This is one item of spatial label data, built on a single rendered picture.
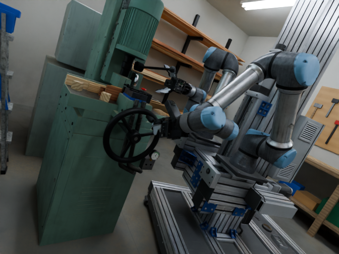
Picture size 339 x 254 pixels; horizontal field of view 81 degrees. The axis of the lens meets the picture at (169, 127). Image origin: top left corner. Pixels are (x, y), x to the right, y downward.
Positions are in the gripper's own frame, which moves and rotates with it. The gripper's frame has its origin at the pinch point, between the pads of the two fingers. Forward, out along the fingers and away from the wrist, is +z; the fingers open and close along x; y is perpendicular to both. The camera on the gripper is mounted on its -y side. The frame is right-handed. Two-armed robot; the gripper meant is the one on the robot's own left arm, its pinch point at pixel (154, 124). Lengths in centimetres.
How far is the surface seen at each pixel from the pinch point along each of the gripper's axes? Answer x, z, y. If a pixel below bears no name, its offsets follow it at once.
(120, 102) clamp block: -8.5, 18.3, -12.4
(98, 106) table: -18.3, 22.5, -9.2
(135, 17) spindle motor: -9, 8, -55
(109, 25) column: -14, 32, -62
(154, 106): 23.1, 33.3, -20.9
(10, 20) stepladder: -59, 74, -65
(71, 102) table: -30.2, 23.1, -8.3
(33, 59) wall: -37, 243, -118
